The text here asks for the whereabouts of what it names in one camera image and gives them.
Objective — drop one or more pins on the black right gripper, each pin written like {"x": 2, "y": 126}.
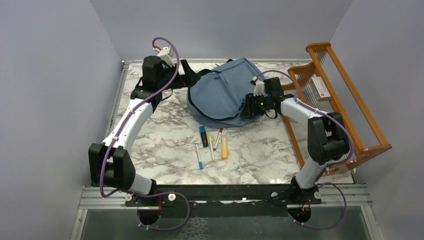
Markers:
{"x": 249, "y": 110}

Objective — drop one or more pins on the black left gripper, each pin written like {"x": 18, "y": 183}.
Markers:
{"x": 187, "y": 80}

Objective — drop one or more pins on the blue student backpack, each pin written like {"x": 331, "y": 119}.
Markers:
{"x": 218, "y": 99}

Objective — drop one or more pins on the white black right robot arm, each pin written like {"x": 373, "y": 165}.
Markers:
{"x": 327, "y": 138}

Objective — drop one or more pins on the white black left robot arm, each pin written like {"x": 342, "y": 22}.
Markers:
{"x": 110, "y": 163}

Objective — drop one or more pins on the red capped white pen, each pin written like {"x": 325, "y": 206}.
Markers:
{"x": 217, "y": 139}

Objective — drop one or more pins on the orange highlighter marker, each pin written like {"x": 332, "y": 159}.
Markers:
{"x": 224, "y": 147}

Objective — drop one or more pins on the black blue highlighter marker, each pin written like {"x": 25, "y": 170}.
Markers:
{"x": 203, "y": 136}

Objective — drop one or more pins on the yellow capped white pen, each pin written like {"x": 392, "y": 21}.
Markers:
{"x": 211, "y": 149}

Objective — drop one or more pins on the white red small box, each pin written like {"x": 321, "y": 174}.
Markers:
{"x": 319, "y": 89}

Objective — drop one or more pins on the blue capped white pen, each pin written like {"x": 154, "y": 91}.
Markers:
{"x": 198, "y": 154}

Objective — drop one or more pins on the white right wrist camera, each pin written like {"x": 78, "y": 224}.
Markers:
{"x": 259, "y": 86}

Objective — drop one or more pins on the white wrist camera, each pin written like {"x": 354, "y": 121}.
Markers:
{"x": 259, "y": 86}
{"x": 166, "y": 54}

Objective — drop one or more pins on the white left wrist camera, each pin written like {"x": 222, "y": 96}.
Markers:
{"x": 166, "y": 54}

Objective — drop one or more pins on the wooden wire rack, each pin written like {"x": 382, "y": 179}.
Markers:
{"x": 368, "y": 139}

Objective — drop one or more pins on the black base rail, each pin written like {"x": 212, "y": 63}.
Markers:
{"x": 216, "y": 201}

